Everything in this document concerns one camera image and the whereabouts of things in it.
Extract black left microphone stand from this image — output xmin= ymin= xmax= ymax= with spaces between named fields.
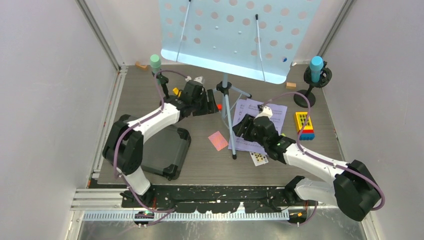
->
xmin=152 ymin=72 xmax=170 ymax=100

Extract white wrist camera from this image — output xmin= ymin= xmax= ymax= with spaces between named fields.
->
xmin=255 ymin=104 xmax=273 ymax=119
xmin=185 ymin=76 xmax=205 ymax=85

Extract brown wooden block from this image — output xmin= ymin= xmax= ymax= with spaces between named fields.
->
xmin=134 ymin=61 xmax=149 ymax=71

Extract light blue music stand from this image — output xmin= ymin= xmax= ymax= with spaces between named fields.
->
xmin=158 ymin=0 xmax=322 ymax=161

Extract mint green toy microphone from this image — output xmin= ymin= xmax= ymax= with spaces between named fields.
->
xmin=150 ymin=54 xmax=162 ymax=77

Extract blue toy microphone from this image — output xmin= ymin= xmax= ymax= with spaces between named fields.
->
xmin=309 ymin=55 xmax=324 ymax=83

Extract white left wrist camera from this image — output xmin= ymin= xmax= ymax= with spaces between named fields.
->
xmin=185 ymin=76 xmax=205 ymax=85

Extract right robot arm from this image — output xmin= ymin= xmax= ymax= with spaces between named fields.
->
xmin=232 ymin=114 xmax=385 ymax=222

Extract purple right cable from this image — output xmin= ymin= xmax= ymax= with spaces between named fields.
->
xmin=259 ymin=91 xmax=386 ymax=212

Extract yellow curved wooden block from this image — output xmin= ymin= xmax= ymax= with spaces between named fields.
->
xmin=172 ymin=87 xmax=182 ymax=97

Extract tan wooden block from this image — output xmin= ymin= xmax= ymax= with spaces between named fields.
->
xmin=285 ymin=82 xmax=297 ymax=90

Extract face up playing card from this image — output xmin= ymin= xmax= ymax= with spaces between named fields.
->
xmin=249 ymin=152 xmax=269 ymax=167

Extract red backed playing card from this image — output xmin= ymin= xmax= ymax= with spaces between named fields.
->
xmin=208 ymin=131 xmax=229 ymax=151

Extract yellow red blue brick block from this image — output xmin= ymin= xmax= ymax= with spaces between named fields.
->
xmin=294 ymin=111 xmax=315 ymax=141

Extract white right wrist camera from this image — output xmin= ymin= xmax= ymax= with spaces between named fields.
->
xmin=255 ymin=104 xmax=273 ymax=119

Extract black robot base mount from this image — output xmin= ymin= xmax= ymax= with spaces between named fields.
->
xmin=120 ymin=185 xmax=314 ymax=214

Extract sheet music page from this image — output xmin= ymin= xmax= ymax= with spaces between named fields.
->
xmin=228 ymin=98 xmax=266 ymax=154
xmin=232 ymin=98 xmax=288 ymax=134

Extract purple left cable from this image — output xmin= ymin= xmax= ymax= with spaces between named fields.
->
xmin=112 ymin=69 xmax=191 ymax=226

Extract black right microphone stand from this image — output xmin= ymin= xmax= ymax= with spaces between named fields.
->
xmin=297 ymin=61 xmax=333 ymax=107

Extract aluminium frame rail left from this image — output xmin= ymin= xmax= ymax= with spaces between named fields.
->
xmin=75 ymin=0 xmax=128 ymax=114

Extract purple cable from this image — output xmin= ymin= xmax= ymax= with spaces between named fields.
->
xmin=259 ymin=91 xmax=386 ymax=212
xmin=112 ymin=69 xmax=191 ymax=226

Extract grey aluminium carrying case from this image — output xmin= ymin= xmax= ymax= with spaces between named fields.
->
xmin=102 ymin=114 xmax=192 ymax=181

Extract aluminium frame rail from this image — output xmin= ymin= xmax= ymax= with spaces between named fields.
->
xmin=317 ymin=0 xmax=355 ymax=57
xmin=75 ymin=0 xmax=128 ymax=114

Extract black microphone stand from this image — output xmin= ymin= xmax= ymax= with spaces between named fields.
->
xmin=152 ymin=72 xmax=170 ymax=100
xmin=297 ymin=61 xmax=333 ymax=107

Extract aluminium frame rail right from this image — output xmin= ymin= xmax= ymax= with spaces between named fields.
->
xmin=317 ymin=0 xmax=355 ymax=57

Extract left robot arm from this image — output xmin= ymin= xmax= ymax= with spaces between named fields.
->
xmin=102 ymin=80 xmax=219 ymax=207

